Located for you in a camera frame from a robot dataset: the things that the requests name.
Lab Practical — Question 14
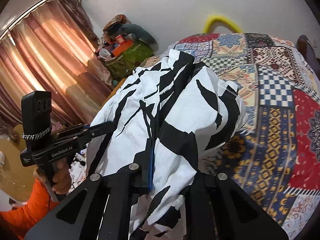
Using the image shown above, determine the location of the black and white patterned shirt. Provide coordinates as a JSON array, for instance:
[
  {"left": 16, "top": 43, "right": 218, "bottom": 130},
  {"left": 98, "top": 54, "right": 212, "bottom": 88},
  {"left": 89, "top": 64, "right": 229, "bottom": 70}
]
[{"left": 87, "top": 49, "right": 247, "bottom": 237}]

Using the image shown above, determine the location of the orange sleeve forearm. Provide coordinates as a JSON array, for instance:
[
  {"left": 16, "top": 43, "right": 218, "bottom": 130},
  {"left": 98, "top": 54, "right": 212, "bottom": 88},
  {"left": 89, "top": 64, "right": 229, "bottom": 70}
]
[{"left": 1, "top": 179, "right": 60, "bottom": 239}]

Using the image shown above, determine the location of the person's left hand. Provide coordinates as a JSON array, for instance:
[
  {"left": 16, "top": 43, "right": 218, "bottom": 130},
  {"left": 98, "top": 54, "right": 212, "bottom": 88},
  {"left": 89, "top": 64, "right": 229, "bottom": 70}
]
[{"left": 34, "top": 158, "right": 72, "bottom": 195}]

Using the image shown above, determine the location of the wooden lap desk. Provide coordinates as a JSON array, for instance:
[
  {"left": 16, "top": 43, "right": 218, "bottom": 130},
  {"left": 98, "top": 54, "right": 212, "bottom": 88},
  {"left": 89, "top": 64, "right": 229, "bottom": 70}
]
[{"left": 1, "top": 124, "right": 35, "bottom": 202}]

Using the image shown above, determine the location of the colourful patchwork bedspread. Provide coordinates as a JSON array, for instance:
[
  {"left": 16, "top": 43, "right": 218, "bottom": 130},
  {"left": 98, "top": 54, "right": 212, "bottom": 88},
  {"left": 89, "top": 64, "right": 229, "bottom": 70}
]
[{"left": 130, "top": 34, "right": 319, "bottom": 239}]

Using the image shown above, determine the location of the pink orange curtain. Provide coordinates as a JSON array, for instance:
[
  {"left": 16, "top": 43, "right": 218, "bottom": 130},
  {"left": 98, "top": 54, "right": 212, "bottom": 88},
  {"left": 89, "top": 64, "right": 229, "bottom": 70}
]
[{"left": 1, "top": 0, "right": 112, "bottom": 127}]

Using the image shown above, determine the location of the green patterned storage bag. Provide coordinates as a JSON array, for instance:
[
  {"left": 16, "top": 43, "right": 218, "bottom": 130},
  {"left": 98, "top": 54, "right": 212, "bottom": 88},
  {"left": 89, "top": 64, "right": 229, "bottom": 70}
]
[{"left": 103, "top": 42, "right": 154, "bottom": 80}]

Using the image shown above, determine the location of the orange box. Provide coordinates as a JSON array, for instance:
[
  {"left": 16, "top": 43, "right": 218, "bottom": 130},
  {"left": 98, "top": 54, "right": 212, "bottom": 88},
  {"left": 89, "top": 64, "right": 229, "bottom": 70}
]
[{"left": 113, "top": 40, "right": 134, "bottom": 57}]

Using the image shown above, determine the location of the dark green stuffed cushion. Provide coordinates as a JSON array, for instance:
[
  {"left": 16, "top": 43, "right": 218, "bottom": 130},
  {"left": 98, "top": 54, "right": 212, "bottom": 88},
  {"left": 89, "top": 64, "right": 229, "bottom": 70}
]
[{"left": 121, "top": 23, "right": 156, "bottom": 44}]

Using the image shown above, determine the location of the yellow curved headboard tube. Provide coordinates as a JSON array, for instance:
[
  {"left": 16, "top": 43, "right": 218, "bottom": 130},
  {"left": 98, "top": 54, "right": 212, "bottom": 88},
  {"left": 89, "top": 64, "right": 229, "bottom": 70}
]
[{"left": 203, "top": 15, "right": 244, "bottom": 34}]

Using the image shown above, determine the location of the blue bag on chair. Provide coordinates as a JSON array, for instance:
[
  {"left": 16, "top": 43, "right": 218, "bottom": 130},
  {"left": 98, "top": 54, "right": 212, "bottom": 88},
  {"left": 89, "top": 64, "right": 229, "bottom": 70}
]
[{"left": 297, "top": 35, "right": 319, "bottom": 68}]

